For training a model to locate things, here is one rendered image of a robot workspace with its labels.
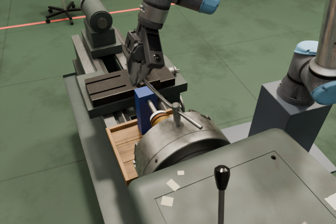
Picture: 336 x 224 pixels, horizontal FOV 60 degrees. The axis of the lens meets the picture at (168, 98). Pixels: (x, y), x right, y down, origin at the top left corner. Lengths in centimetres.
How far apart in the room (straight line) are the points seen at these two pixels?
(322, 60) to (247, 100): 196
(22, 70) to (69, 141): 127
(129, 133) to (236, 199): 73
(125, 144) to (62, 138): 139
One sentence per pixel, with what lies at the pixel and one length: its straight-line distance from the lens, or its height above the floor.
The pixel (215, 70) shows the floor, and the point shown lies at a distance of 326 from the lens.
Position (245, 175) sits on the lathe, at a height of 126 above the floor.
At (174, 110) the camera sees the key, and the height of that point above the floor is 131.
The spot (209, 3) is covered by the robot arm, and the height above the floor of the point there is 156.
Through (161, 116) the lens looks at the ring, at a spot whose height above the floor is 112.
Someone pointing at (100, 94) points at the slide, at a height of 97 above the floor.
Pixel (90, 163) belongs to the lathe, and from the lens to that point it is 171.
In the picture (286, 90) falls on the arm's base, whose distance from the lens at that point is 124.
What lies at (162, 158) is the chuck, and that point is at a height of 120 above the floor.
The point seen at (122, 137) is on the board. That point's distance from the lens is 133.
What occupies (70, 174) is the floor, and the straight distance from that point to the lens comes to 238.
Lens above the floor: 187
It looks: 41 degrees down
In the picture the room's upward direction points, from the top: straight up
